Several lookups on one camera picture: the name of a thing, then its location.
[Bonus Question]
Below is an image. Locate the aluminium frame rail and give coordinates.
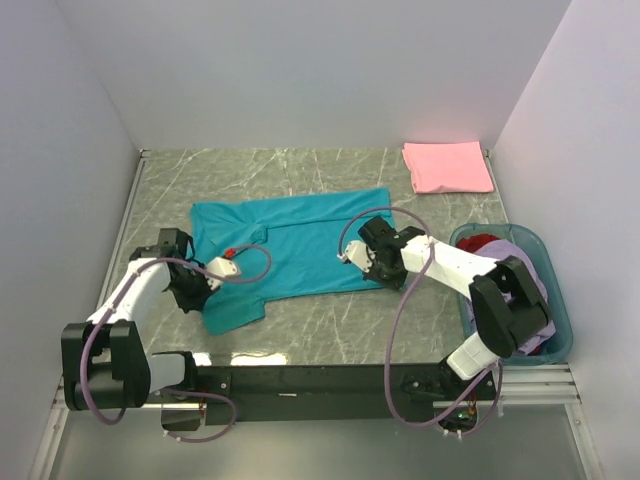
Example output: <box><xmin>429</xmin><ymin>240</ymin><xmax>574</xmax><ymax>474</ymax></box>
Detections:
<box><xmin>51</xmin><ymin>364</ymin><xmax>582</xmax><ymax>410</ymax></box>

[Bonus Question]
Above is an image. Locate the folded pink t shirt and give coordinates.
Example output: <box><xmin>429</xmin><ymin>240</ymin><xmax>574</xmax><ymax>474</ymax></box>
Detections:
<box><xmin>402</xmin><ymin>141</ymin><xmax>494</xmax><ymax>194</ymax></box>

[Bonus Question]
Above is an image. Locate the red t shirt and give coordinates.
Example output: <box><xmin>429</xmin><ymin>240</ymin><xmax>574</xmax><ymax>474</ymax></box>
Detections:
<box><xmin>455</xmin><ymin>233</ymin><xmax>499</xmax><ymax>253</ymax></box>

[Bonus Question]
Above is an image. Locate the teal t shirt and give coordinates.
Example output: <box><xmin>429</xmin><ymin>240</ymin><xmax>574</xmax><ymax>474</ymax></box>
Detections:
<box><xmin>190</xmin><ymin>188</ymin><xmax>391</xmax><ymax>335</ymax></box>

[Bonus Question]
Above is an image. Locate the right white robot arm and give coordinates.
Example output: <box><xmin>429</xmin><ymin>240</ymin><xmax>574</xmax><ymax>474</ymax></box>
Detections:
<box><xmin>341</xmin><ymin>216</ymin><xmax>551</xmax><ymax>399</ymax></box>

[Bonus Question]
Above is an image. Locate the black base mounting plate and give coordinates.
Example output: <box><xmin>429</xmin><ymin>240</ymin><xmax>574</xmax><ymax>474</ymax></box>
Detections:
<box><xmin>149</xmin><ymin>363</ymin><xmax>499</xmax><ymax>427</ymax></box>

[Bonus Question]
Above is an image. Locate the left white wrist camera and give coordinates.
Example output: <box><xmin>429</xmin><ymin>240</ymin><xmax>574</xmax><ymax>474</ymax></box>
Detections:
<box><xmin>205</xmin><ymin>257</ymin><xmax>241</xmax><ymax>291</ymax></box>

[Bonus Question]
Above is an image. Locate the lavender t shirt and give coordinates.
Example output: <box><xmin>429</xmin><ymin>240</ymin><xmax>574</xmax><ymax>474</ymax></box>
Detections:
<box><xmin>468</xmin><ymin>239</ymin><xmax>556</xmax><ymax>358</ymax></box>

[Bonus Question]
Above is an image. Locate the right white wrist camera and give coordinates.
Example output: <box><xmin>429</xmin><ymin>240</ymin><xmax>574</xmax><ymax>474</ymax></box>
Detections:
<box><xmin>337</xmin><ymin>240</ymin><xmax>375</xmax><ymax>273</ymax></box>

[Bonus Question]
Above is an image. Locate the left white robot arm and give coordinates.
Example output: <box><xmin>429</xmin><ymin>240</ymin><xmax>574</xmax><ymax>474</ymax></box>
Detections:
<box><xmin>61</xmin><ymin>228</ymin><xmax>213</xmax><ymax>411</ymax></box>

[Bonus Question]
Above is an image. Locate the teal plastic laundry basket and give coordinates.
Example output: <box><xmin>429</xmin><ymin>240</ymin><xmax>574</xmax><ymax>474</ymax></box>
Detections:
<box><xmin>449</xmin><ymin>223</ymin><xmax>574</xmax><ymax>367</ymax></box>

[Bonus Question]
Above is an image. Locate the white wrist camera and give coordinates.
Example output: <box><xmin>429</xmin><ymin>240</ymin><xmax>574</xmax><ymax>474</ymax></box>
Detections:
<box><xmin>205</xmin><ymin>257</ymin><xmax>241</xmax><ymax>291</ymax></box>
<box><xmin>337</xmin><ymin>240</ymin><xmax>375</xmax><ymax>273</ymax></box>

